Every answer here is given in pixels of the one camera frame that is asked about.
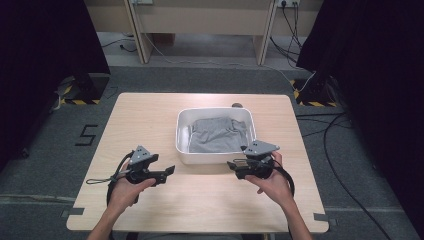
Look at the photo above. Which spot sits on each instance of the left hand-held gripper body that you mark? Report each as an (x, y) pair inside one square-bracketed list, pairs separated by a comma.
[(138, 160)]

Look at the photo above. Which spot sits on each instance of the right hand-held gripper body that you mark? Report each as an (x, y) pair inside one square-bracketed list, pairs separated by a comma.
[(260, 165)]

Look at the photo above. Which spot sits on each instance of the grey pants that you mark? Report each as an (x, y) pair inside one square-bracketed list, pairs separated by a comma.
[(216, 136)]

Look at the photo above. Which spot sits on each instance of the white plastic bin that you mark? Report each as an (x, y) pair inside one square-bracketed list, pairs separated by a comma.
[(182, 133)]

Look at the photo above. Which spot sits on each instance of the person's right hand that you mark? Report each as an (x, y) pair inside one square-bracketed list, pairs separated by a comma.
[(275, 186)]

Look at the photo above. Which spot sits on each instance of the person's left hand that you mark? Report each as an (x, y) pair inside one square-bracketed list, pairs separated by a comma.
[(125, 193)]

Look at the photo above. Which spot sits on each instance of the black stand base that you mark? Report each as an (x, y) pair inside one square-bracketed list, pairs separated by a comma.
[(88, 90), (316, 95)]

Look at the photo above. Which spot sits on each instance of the black curtain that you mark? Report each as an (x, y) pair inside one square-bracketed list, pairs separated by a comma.
[(33, 66), (383, 83)]

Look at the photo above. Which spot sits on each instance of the beige wooden desk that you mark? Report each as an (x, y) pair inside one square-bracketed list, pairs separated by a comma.
[(200, 20)]

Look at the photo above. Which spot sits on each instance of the white power strip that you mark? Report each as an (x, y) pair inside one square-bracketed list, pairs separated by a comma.
[(142, 1)]

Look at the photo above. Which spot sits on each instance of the white wall socket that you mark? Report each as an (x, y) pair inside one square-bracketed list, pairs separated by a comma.
[(288, 2)]

